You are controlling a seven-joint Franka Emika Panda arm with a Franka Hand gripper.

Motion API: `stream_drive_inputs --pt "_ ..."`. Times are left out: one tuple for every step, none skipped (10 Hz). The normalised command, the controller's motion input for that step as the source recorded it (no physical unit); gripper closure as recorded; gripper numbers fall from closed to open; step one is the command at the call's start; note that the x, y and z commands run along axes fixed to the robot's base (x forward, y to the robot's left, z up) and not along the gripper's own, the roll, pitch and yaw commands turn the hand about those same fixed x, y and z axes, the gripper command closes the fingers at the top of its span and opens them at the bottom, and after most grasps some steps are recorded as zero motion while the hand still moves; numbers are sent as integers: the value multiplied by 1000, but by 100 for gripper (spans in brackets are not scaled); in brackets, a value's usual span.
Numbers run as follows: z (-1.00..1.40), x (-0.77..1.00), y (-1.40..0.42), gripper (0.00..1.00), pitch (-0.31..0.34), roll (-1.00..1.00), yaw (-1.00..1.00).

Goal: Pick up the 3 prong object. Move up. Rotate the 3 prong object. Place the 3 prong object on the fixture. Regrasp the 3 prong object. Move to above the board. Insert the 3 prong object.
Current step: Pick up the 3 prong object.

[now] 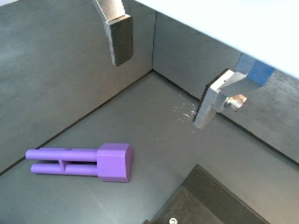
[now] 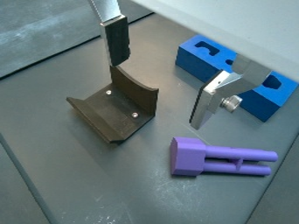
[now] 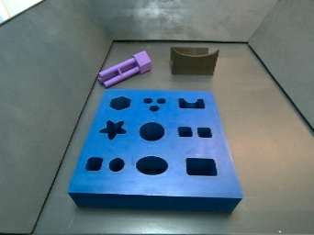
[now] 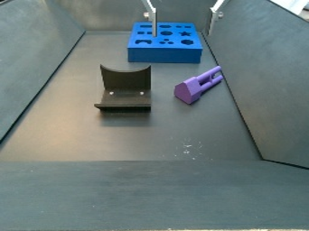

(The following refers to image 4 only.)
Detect purple three-prong object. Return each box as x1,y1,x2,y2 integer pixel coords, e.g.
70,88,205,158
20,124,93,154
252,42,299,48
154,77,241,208
174,66,224,105

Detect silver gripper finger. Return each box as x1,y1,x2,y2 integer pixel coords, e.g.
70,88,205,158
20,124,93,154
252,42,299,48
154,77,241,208
206,0,226,36
142,0,157,37

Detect black curved fixture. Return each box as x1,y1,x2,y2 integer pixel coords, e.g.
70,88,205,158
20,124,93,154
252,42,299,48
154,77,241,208
94,66,153,111

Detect blue foam shape-hole block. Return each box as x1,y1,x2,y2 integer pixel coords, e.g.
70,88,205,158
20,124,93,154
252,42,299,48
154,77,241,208
127,22,204,63

